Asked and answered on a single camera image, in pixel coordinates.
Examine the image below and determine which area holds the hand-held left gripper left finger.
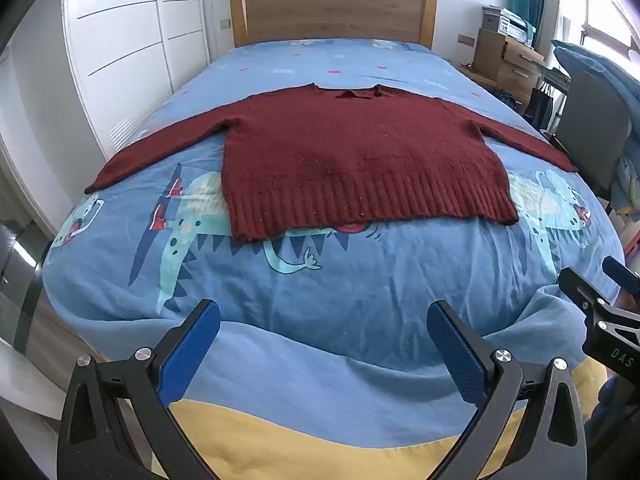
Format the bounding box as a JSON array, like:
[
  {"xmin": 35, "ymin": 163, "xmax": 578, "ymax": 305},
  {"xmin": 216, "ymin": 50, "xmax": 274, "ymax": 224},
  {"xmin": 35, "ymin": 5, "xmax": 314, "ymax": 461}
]
[{"xmin": 57, "ymin": 299, "xmax": 222, "ymax": 480}]

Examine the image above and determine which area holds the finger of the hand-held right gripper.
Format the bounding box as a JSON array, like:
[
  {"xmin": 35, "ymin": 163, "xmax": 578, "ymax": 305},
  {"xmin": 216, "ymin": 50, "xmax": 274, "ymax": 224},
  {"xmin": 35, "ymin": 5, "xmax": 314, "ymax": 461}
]
[
  {"xmin": 558, "ymin": 266, "xmax": 640, "ymax": 342},
  {"xmin": 602, "ymin": 255, "xmax": 640, "ymax": 306}
]

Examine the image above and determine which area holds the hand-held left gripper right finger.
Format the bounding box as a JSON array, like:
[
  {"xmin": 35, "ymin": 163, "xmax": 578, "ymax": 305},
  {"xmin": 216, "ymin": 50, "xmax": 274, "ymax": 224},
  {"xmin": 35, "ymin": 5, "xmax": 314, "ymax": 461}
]
[{"xmin": 426, "ymin": 300, "xmax": 588, "ymax": 480}]

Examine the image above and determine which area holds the dark red knitted sweater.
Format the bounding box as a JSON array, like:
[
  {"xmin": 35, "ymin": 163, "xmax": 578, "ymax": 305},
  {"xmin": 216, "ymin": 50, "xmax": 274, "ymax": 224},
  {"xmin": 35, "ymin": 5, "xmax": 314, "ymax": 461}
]
[{"xmin": 84, "ymin": 82, "xmax": 580, "ymax": 245}]

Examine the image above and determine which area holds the blue dinosaur printed blanket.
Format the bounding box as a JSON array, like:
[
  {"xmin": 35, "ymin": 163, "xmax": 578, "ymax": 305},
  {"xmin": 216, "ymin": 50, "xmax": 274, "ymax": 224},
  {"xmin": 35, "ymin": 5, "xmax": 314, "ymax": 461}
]
[{"xmin": 42, "ymin": 37, "xmax": 628, "ymax": 480}]

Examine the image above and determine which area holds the grey chair with blue blanket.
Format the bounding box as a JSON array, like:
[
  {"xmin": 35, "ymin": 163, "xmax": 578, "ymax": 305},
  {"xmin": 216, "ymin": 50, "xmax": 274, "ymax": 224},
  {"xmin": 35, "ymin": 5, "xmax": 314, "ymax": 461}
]
[{"xmin": 550, "ymin": 40, "xmax": 640, "ymax": 216}]

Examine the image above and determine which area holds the dark paper bag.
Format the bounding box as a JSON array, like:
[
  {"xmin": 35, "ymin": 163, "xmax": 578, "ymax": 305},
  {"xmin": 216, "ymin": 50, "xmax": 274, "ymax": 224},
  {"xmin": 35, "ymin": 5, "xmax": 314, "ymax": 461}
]
[{"xmin": 525, "ymin": 87, "xmax": 556, "ymax": 131}]

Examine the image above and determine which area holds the black bag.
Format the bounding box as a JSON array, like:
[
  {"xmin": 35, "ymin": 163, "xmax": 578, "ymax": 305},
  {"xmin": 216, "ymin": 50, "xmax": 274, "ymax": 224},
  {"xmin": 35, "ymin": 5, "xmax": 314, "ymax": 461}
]
[{"xmin": 492, "ymin": 85, "xmax": 523, "ymax": 116}]

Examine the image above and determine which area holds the wooden drawer cabinet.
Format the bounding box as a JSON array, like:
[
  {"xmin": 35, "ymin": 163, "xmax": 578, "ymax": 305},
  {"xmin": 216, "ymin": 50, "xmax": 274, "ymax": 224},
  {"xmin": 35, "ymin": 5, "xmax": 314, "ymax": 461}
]
[{"xmin": 472, "ymin": 27, "xmax": 546, "ymax": 106}]

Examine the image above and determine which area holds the wooden nightstand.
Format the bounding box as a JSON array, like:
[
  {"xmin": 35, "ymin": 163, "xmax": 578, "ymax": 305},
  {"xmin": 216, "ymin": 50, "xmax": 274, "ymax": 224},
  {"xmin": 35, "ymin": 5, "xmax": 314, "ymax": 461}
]
[{"xmin": 455, "ymin": 62, "xmax": 501, "ymax": 88}]

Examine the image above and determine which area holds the window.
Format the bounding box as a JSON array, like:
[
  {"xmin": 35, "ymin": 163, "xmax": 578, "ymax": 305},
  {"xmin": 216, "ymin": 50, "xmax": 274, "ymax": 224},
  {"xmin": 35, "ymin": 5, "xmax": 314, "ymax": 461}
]
[{"xmin": 580, "ymin": 0, "xmax": 640, "ymax": 61}]

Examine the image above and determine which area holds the white printer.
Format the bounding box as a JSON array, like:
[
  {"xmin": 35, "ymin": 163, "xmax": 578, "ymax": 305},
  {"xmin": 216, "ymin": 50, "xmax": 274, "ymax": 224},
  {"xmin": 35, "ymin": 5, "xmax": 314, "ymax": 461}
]
[{"xmin": 482, "ymin": 5, "xmax": 536, "ymax": 43}]

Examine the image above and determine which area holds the white wardrobe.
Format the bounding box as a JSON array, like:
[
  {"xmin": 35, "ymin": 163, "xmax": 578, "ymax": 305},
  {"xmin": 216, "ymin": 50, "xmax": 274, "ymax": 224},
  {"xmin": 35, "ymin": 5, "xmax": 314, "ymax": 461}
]
[{"xmin": 0, "ymin": 0, "xmax": 210, "ymax": 241}]

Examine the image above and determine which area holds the wooden bed headboard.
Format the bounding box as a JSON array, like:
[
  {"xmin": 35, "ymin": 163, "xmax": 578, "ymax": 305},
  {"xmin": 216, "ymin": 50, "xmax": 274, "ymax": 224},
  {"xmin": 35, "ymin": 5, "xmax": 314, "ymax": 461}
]
[{"xmin": 229, "ymin": 0, "xmax": 438, "ymax": 52}]

